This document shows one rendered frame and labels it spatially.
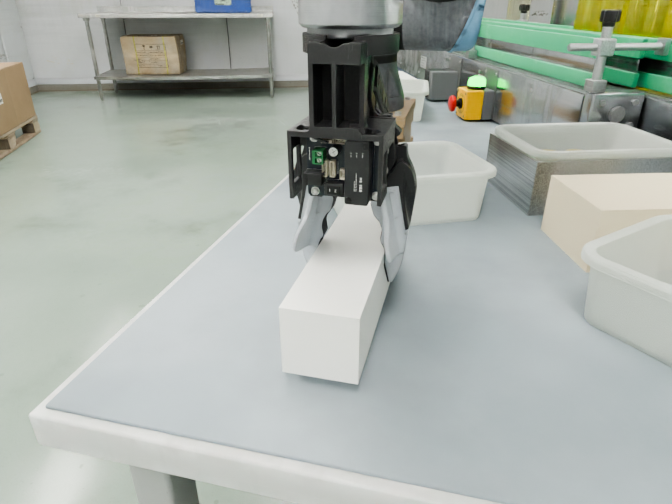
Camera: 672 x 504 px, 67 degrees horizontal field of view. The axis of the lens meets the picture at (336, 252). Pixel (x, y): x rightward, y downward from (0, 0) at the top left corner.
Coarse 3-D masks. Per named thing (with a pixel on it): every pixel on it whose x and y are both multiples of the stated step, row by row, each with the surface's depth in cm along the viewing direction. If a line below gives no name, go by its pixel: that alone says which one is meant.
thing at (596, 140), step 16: (496, 128) 81; (512, 128) 83; (528, 128) 83; (544, 128) 83; (560, 128) 84; (576, 128) 84; (592, 128) 84; (608, 128) 84; (624, 128) 82; (512, 144) 77; (528, 144) 72; (544, 144) 84; (560, 144) 85; (576, 144) 85; (592, 144) 85; (608, 144) 85; (624, 144) 82; (640, 144) 78; (656, 144) 75; (544, 160) 70; (560, 160) 70
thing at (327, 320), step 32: (352, 224) 51; (320, 256) 45; (352, 256) 45; (320, 288) 40; (352, 288) 40; (384, 288) 49; (288, 320) 38; (320, 320) 37; (352, 320) 36; (288, 352) 39; (320, 352) 38; (352, 352) 38
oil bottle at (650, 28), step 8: (656, 0) 87; (664, 0) 85; (648, 8) 89; (656, 8) 87; (664, 8) 85; (648, 16) 89; (656, 16) 87; (664, 16) 85; (648, 24) 89; (656, 24) 87; (664, 24) 86; (648, 32) 89; (656, 32) 87; (664, 32) 86
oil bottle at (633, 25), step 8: (632, 0) 93; (640, 0) 91; (648, 0) 89; (632, 8) 93; (640, 8) 91; (632, 16) 93; (640, 16) 91; (624, 24) 95; (632, 24) 93; (640, 24) 91; (624, 32) 96; (632, 32) 93; (640, 32) 92
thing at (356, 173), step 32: (320, 64) 36; (352, 64) 33; (320, 96) 36; (352, 96) 36; (320, 128) 36; (352, 128) 35; (384, 128) 37; (288, 160) 37; (320, 160) 38; (352, 160) 36; (384, 160) 38; (320, 192) 40; (352, 192) 37; (384, 192) 38
